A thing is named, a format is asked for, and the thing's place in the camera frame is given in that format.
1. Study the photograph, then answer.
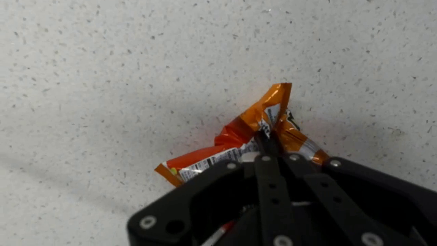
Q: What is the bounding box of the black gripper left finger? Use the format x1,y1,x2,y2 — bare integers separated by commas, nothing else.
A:
126,133,293,246

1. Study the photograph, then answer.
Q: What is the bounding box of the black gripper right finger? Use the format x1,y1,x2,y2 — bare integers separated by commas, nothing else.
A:
274,144,437,246

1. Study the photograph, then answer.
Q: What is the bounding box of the orange carrot toy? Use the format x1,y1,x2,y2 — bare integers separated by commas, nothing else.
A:
153,83,330,189

